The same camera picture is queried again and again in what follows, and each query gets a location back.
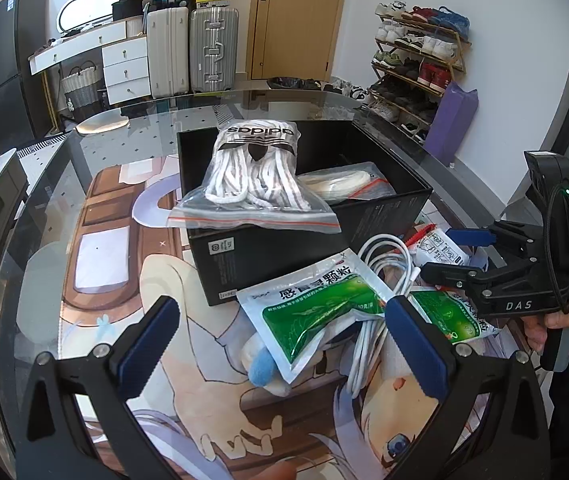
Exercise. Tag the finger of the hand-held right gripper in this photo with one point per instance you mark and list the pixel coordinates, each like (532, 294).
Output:
(464, 236)
(444, 274)

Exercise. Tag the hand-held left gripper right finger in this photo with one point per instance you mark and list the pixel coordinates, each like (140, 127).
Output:
(414, 350)

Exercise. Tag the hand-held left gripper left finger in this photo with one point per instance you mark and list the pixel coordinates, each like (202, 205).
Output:
(149, 350)

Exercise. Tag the small white packet red edge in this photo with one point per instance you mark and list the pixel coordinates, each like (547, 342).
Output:
(442, 250)

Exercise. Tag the small green medicine packet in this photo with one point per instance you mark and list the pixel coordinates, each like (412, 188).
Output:
(444, 317)

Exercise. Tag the large green medicine packet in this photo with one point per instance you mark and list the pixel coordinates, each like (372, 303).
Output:
(309, 320)

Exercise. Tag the white and blue plush toy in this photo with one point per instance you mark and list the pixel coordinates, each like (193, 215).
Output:
(264, 367)

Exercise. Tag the black cardboard box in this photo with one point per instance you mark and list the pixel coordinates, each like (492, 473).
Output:
(274, 260)

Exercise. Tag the clear bag of white shoelaces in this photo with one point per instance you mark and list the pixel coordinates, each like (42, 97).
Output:
(254, 170)

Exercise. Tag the printed cartoon table mat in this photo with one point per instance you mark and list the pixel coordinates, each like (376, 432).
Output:
(114, 280)

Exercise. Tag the purple bag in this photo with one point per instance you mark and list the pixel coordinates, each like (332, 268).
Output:
(449, 120)

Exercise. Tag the clear bag with cream cloth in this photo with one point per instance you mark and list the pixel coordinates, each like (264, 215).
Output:
(339, 182)

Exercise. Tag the rows of assorted shoes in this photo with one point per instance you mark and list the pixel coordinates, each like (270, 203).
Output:
(434, 75)

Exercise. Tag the pile of loose sneakers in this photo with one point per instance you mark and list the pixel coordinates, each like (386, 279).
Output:
(354, 92)

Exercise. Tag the wooden shoe rack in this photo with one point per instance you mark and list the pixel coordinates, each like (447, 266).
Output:
(439, 31)

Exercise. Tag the black and white patterned rug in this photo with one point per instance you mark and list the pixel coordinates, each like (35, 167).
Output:
(44, 146)

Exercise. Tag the wooden door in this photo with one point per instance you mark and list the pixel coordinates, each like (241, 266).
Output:
(304, 20)

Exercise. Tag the white and grey woven basket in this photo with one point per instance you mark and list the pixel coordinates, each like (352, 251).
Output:
(82, 87)

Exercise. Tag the white drawer cabinet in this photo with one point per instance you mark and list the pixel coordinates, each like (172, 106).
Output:
(124, 72)

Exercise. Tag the white suitcase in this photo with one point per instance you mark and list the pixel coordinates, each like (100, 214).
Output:
(167, 55)

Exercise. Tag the silver suitcase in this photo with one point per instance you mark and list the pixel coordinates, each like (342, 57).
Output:
(214, 50)

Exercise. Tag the white dressing table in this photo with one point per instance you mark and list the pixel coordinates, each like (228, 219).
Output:
(74, 45)

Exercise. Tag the black refrigerator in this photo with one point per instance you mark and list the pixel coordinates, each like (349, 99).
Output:
(14, 60)

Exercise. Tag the white ribbed container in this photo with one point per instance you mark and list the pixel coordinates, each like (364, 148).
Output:
(137, 27)

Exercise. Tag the black storage case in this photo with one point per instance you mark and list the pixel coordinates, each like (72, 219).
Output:
(127, 10)

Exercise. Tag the yellow and black shoe box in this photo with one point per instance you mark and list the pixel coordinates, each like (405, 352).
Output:
(213, 0)

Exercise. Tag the oval mirror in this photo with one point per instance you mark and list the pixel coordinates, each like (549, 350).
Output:
(89, 7)

